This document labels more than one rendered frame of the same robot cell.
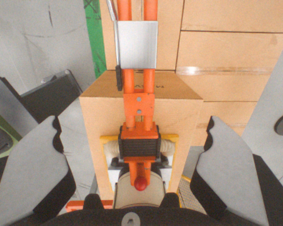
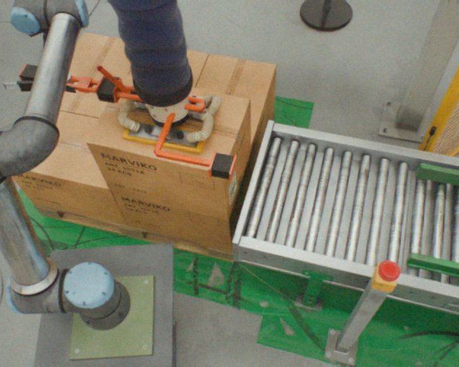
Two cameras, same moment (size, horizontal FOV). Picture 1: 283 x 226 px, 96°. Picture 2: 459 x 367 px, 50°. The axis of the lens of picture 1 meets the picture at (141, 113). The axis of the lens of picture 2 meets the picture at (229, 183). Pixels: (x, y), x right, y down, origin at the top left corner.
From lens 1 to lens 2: 2.03 m
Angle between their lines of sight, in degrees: 48
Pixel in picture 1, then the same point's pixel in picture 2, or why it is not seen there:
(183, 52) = not seen: hidden behind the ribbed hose
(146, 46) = not seen: hidden behind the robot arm
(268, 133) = (345, 36)
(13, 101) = (80, 254)
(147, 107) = (87, 79)
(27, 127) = (114, 262)
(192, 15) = (97, 110)
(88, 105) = (94, 137)
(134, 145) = (106, 87)
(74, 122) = not seen: outside the picture
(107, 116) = (108, 129)
